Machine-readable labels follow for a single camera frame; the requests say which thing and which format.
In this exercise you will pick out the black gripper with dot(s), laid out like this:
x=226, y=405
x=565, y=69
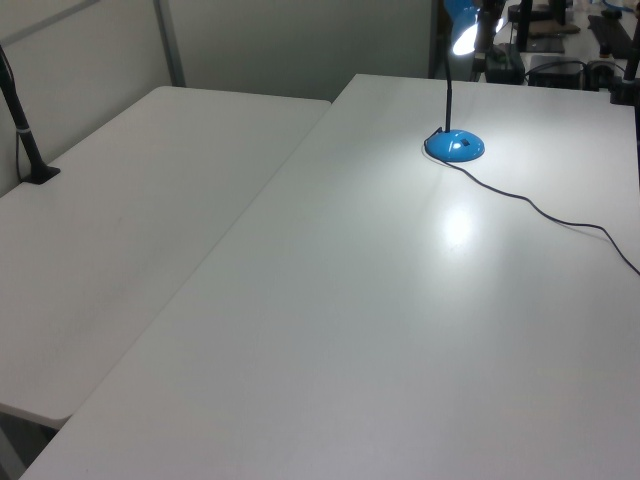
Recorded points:
x=491, y=11

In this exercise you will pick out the blue desk lamp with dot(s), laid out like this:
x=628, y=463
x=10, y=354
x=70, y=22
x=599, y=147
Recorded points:
x=450, y=145

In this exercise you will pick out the black device with green light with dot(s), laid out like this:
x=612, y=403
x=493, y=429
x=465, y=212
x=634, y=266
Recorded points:
x=505, y=65

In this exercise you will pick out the black upright pole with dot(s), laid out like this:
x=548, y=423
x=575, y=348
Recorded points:
x=524, y=25

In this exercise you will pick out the black box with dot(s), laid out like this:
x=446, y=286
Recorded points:
x=555, y=72

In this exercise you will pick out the long black flat bar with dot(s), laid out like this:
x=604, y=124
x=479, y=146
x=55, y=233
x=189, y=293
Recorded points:
x=612, y=35

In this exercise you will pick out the white side table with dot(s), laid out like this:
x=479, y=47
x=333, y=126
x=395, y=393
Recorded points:
x=125, y=200

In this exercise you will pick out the black clamped camera stand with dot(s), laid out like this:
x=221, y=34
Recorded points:
x=622, y=87

